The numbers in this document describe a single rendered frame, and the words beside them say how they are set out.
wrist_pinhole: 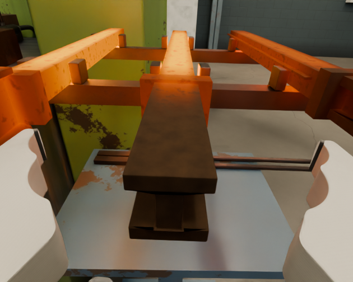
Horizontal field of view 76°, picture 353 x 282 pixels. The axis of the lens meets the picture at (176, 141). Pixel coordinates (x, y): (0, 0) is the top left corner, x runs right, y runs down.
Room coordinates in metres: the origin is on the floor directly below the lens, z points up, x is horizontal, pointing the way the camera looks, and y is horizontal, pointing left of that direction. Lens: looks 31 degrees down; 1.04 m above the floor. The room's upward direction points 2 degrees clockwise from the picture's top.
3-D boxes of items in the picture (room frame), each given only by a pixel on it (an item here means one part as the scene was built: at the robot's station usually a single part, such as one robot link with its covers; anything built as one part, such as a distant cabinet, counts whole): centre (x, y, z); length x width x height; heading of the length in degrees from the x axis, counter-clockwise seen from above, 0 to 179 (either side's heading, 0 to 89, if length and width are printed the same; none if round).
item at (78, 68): (0.32, 0.12, 0.98); 0.23 x 0.06 x 0.02; 2
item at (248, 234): (0.33, 0.00, 0.71); 0.40 x 0.30 x 0.02; 92
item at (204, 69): (0.33, 0.00, 0.98); 0.23 x 0.06 x 0.02; 2
